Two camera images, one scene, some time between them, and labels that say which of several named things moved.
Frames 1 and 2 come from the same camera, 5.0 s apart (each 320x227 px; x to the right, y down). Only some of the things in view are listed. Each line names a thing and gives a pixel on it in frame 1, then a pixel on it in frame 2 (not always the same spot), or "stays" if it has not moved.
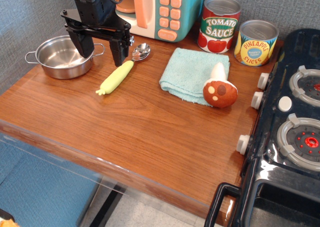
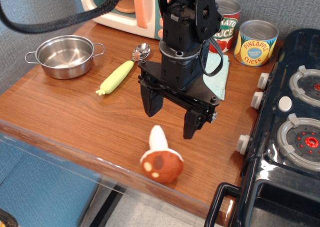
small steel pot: (60, 59) stays
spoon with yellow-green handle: (140, 51) stays
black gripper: (94, 14) -> (179, 78)
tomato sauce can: (219, 19) stays
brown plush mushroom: (219, 91) -> (161, 164)
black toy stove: (279, 185) stays
